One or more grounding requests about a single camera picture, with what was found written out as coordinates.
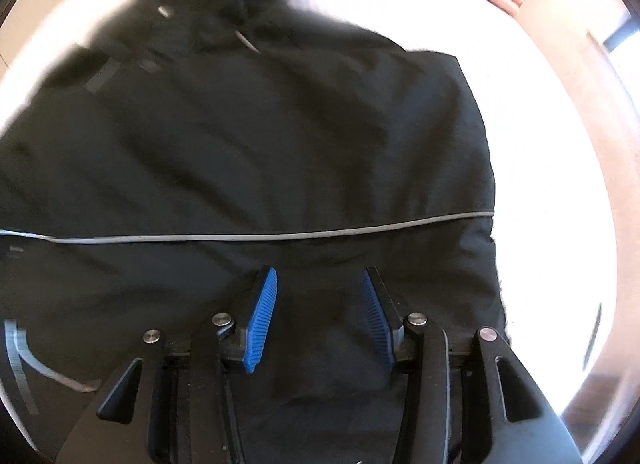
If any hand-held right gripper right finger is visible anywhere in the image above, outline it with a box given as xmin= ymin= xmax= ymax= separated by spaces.
xmin=361 ymin=266 xmax=583 ymax=464

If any black jacket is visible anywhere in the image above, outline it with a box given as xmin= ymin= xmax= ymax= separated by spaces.
xmin=0 ymin=0 xmax=511 ymax=464

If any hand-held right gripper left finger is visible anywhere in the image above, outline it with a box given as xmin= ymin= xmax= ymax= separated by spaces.
xmin=55 ymin=266 xmax=278 ymax=464

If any window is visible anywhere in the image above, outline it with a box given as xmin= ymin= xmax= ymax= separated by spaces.
xmin=602 ymin=24 xmax=632 ymax=52

